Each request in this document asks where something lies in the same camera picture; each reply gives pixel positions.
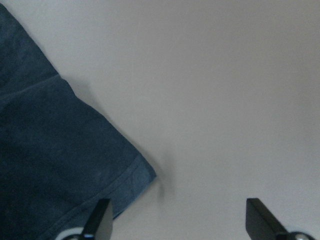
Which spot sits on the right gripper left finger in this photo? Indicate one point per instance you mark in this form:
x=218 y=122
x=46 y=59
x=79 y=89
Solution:
x=99 y=225

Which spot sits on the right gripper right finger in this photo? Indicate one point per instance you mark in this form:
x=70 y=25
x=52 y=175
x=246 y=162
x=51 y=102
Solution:
x=261 y=224

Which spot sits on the black t-shirt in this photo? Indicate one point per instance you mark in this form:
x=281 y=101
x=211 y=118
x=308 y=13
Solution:
x=58 y=155

